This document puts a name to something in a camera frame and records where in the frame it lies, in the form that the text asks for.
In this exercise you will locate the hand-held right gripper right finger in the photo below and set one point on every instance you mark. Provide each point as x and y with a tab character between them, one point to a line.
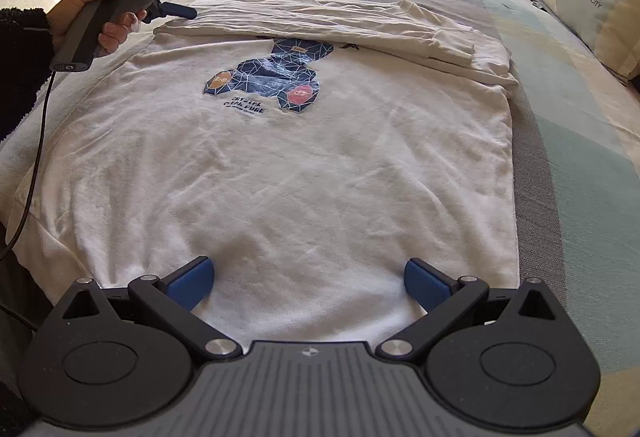
427	282

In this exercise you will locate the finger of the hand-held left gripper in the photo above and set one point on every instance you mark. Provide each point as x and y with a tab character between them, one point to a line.
177	11

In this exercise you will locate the person's left hand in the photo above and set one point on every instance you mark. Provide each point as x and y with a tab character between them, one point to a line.
70	9

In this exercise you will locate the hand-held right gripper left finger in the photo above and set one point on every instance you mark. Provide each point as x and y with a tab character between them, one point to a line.
190	284

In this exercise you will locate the person's left forearm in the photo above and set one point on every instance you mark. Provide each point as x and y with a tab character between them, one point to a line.
20	67

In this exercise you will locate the white printed long-sleeve shirt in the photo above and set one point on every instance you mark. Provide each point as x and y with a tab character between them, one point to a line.
300	157

